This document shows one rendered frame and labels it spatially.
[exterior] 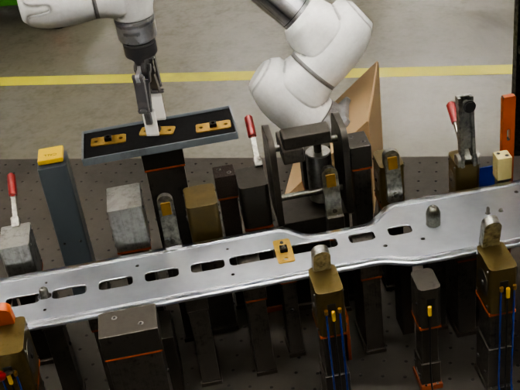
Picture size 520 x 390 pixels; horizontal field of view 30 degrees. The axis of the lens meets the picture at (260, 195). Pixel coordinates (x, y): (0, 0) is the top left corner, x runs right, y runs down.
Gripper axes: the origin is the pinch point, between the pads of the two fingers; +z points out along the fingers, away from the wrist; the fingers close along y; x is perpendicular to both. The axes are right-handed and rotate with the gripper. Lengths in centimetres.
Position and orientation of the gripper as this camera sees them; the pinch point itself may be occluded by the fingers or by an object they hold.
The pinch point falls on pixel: (154, 116)
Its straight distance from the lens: 232.7
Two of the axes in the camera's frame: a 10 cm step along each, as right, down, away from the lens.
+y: -1.3, 5.7, -8.1
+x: 9.8, -0.2, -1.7
